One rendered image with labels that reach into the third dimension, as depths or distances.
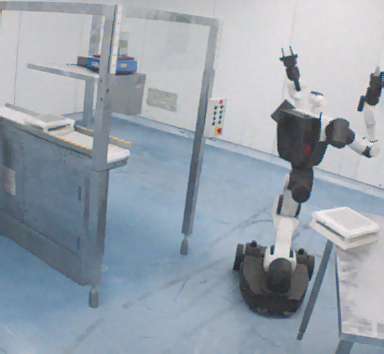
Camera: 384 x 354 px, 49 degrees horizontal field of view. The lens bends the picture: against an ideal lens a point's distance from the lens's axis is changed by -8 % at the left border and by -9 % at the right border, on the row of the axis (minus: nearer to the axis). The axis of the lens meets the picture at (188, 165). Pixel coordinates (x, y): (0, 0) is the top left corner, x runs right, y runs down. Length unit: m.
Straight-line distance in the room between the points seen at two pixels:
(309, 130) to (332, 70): 3.18
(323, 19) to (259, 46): 0.96
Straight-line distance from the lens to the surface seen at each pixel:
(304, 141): 2.51
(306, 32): 5.76
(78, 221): 2.71
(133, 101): 2.48
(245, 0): 6.13
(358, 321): 1.50
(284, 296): 2.80
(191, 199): 3.20
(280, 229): 3.01
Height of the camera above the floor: 1.68
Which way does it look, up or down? 18 degrees down
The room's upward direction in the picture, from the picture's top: 8 degrees clockwise
